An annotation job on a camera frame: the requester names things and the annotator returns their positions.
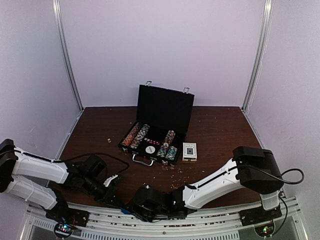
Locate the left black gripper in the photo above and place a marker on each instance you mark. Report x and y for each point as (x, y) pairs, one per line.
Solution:
(111, 193)

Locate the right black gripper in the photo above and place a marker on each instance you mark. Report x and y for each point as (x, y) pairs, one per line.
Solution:
(138, 216)

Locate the white dealer button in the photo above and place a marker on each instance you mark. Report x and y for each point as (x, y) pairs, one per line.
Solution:
(150, 149)

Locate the white playing card box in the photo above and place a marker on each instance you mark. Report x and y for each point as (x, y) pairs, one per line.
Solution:
(189, 153)

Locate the black poker set case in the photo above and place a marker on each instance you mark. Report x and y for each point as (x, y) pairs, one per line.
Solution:
(163, 110)

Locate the blue small blind button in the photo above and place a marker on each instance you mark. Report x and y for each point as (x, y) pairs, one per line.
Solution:
(124, 211)

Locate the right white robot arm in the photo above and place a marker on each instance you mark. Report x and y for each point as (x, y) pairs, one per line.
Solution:
(252, 168)

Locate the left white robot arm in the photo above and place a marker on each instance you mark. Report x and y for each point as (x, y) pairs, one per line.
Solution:
(17, 167)

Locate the teal chip row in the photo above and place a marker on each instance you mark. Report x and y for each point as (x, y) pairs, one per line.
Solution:
(171, 153)

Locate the green blue chip row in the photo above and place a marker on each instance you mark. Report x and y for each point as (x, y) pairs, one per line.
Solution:
(163, 150)

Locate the orange chip row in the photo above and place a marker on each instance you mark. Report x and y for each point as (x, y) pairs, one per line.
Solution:
(131, 136)

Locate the red dice row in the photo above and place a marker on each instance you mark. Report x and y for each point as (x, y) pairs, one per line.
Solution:
(151, 141)

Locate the right back chip row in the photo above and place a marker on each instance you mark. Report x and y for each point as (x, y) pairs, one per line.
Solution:
(169, 137)

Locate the grey chip row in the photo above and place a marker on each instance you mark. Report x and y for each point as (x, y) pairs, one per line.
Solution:
(140, 136)

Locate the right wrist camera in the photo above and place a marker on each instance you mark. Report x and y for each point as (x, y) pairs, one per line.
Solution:
(146, 203)

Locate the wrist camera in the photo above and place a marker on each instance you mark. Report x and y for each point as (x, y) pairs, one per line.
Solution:
(146, 203)
(91, 168)

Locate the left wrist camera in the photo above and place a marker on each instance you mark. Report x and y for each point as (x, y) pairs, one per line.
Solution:
(91, 168)

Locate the front aluminium rail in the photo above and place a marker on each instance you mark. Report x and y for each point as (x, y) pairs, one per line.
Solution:
(222, 223)

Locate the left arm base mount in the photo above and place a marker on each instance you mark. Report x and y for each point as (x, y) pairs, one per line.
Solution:
(63, 214)

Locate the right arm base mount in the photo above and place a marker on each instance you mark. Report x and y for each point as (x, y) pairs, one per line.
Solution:
(259, 215)

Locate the left aluminium frame post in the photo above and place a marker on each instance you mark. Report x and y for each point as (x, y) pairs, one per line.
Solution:
(65, 53)

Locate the aluminium frame post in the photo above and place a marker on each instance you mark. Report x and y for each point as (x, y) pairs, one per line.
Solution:
(65, 53)
(261, 47)

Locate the right aluminium frame post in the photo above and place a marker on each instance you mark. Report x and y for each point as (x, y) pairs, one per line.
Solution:
(261, 47)

